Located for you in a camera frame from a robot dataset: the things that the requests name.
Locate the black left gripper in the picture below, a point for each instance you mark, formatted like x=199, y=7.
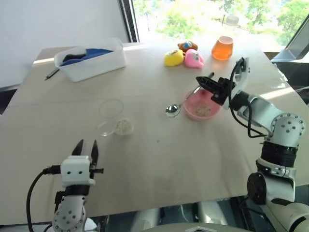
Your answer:
x=98, y=170

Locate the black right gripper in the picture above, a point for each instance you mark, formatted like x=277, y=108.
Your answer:
x=223, y=91

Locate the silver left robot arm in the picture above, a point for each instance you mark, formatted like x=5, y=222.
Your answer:
x=70, y=210

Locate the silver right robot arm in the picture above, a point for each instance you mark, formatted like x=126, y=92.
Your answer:
x=287, y=125

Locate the oatmeal heap in bowl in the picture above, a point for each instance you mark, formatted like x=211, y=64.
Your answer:
x=203, y=110

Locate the pink plastic bowl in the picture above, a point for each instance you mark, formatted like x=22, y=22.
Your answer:
x=193, y=106

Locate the oatmeal in glass mug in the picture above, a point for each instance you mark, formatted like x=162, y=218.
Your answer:
x=124, y=126

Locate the pink plush toy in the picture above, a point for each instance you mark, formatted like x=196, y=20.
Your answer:
x=193, y=59

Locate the yellow plush toy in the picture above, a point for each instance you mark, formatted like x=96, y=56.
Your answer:
x=173, y=58

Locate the brown plush toy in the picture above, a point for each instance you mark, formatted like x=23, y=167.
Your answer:
x=187, y=46

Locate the clear bottle with white cap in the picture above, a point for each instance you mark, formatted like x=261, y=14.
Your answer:
x=231, y=24

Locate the black pen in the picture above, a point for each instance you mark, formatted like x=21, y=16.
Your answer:
x=51, y=74

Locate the white plastic bin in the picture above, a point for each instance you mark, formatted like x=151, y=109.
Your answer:
x=96, y=66

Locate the dark angular furniture piece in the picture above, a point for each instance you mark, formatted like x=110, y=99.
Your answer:
x=294, y=60

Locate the black cloth item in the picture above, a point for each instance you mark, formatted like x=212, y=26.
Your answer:
x=72, y=57

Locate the blue cloth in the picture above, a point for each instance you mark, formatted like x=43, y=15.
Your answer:
x=96, y=52

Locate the dark rounded robot body shapes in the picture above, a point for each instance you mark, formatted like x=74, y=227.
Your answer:
x=193, y=217

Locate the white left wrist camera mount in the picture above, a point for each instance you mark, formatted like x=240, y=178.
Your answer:
x=76, y=170

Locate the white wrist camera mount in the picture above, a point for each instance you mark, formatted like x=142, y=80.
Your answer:
x=76, y=170
x=240, y=82

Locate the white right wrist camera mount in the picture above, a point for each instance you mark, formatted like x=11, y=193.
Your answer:
x=240, y=82

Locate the black window frame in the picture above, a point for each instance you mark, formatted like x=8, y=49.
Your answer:
x=131, y=21

